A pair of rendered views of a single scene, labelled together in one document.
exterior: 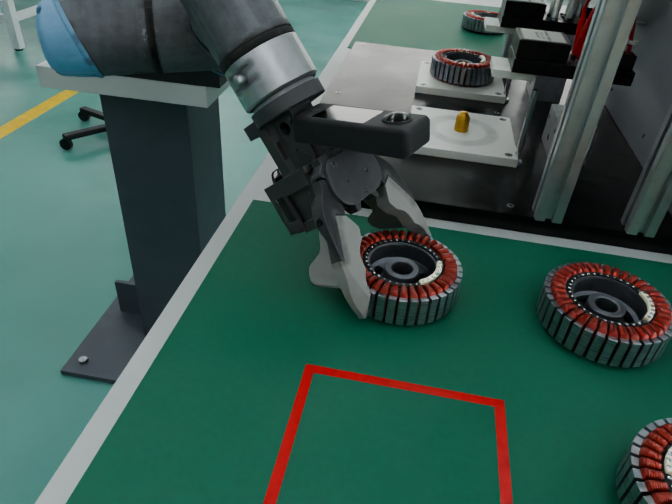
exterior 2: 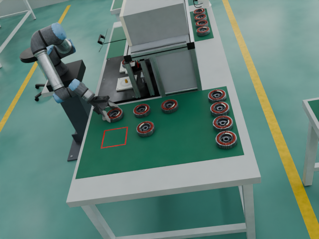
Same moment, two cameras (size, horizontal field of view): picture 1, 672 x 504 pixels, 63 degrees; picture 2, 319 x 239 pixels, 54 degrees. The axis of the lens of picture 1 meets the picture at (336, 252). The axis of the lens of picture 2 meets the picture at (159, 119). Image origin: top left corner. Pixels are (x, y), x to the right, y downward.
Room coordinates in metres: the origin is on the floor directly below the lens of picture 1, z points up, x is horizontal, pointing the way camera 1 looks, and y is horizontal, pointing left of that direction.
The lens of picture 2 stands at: (-1.23, -0.45, 2.03)
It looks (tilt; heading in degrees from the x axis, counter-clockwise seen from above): 40 degrees down; 4
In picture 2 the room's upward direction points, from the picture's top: 17 degrees counter-clockwise
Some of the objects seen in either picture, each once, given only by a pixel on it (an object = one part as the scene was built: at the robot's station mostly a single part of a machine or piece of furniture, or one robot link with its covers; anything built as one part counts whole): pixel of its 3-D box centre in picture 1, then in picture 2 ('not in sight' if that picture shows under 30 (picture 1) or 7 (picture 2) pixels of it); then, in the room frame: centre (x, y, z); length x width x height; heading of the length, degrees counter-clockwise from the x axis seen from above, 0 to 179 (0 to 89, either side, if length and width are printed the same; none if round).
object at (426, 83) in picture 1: (460, 80); (129, 65); (0.99, -0.20, 0.78); 0.15 x 0.15 x 0.01; 82
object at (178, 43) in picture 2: not in sight; (159, 27); (0.83, -0.50, 1.09); 0.68 x 0.44 x 0.05; 172
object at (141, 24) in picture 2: not in sight; (155, 11); (0.82, -0.50, 1.22); 0.44 x 0.39 x 0.20; 172
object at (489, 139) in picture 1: (459, 133); (126, 82); (0.75, -0.16, 0.78); 0.15 x 0.15 x 0.01; 82
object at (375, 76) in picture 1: (467, 115); (130, 75); (0.87, -0.19, 0.76); 0.64 x 0.47 x 0.02; 172
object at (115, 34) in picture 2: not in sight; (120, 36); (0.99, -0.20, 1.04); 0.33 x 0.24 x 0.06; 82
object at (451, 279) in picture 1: (400, 274); (115, 114); (0.42, -0.06, 0.77); 0.11 x 0.11 x 0.04
